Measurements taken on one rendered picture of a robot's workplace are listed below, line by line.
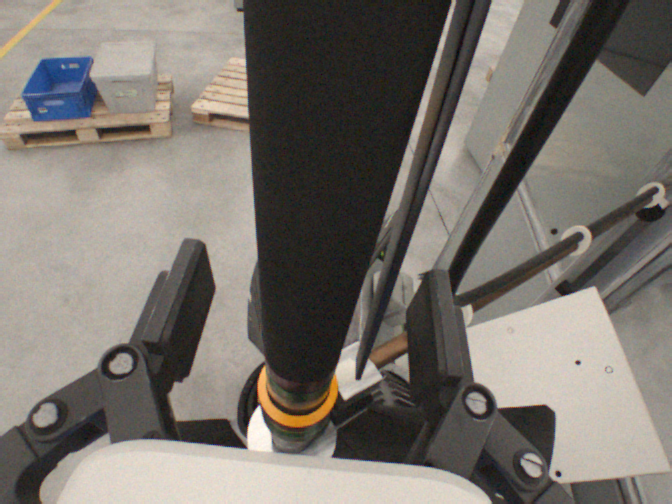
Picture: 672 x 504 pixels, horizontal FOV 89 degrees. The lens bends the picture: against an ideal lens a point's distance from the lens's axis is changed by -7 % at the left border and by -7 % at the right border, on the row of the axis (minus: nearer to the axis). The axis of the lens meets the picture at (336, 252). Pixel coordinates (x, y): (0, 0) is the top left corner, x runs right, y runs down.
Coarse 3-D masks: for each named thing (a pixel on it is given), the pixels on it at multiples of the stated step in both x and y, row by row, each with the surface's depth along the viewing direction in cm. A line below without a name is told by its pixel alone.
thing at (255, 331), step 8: (256, 264) 79; (256, 272) 78; (256, 280) 76; (256, 288) 75; (256, 296) 74; (248, 304) 84; (256, 304) 74; (248, 312) 85; (256, 312) 74; (248, 320) 85; (256, 320) 74; (248, 328) 86; (256, 328) 78; (248, 336) 86; (256, 336) 80; (256, 344) 81
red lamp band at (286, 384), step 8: (264, 352) 15; (336, 368) 16; (272, 376) 15; (280, 376) 15; (328, 376) 15; (280, 384) 15; (288, 384) 15; (296, 384) 15; (304, 384) 15; (312, 384) 15; (320, 384) 15; (296, 392) 16; (304, 392) 16
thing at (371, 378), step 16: (352, 352) 24; (368, 368) 24; (352, 384) 23; (368, 384) 23; (336, 400) 23; (352, 400) 23; (368, 400) 24; (256, 416) 29; (336, 416) 23; (352, 416) 25; (256, 432) 28; (320, 432) 29; (336, 432) 29; (256, 448) 27; (272, 448) 27; (320, 448) 28
